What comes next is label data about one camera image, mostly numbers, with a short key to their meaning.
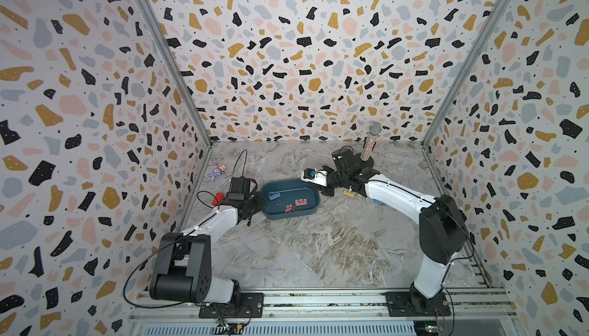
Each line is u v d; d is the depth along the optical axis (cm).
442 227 48
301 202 96
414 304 65
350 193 68
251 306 73
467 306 75
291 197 100
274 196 99
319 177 75
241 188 72
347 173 69
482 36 84
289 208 95
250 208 78
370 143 95
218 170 107
